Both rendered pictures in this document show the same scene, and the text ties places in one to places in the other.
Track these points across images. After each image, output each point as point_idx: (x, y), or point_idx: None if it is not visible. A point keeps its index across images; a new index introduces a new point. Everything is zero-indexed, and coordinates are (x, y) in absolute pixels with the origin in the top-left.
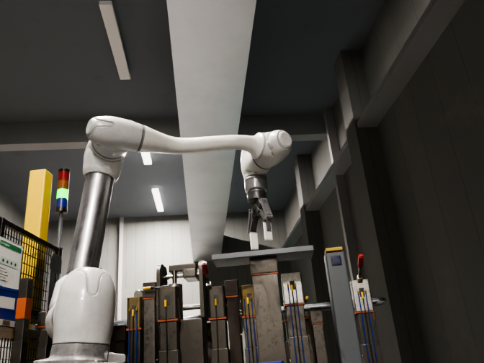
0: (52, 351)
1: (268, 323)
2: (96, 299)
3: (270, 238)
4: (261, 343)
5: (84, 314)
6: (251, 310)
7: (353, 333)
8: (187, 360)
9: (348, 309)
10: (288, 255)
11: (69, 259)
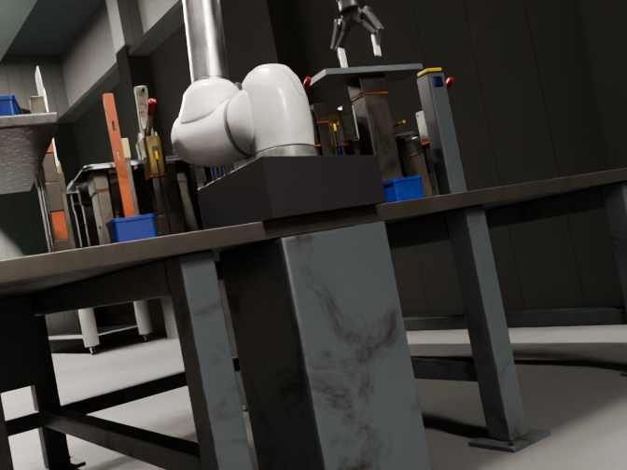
0: (272, 154)
1: (383, 145)
2: (305, 100)
3: (380, 53)
4: (380, 164)
5: (302, 114)
6: (339, 138)
7: (456, 153)
8: None
9: (452, 131)
10: (393, 74)
11: (199, 61)
